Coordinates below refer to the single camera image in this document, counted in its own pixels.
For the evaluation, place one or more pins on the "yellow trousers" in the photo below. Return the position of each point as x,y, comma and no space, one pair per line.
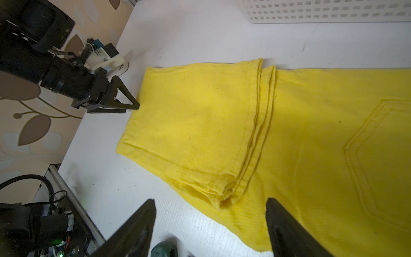
332,146

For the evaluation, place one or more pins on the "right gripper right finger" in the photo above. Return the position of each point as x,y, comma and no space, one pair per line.
287,236

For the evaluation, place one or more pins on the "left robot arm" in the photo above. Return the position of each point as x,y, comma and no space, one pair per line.
32,36

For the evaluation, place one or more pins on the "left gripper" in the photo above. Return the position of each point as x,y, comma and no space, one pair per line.
89,90

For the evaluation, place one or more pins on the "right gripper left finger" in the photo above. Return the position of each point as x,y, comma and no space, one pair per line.
134,237

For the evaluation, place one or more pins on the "white plastic basket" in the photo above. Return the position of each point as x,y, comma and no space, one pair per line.
324,11

